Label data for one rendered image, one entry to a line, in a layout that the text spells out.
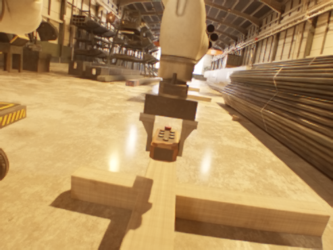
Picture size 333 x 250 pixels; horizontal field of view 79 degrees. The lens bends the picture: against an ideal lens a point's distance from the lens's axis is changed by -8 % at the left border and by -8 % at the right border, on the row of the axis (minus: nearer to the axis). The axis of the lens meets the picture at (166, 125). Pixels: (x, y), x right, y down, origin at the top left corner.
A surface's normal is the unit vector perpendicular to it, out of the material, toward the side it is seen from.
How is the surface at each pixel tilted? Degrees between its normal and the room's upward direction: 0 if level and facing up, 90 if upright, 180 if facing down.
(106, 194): 90
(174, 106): 90
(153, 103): 90
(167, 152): 90
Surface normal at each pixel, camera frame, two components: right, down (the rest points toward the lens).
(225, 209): -0.07, 0.22
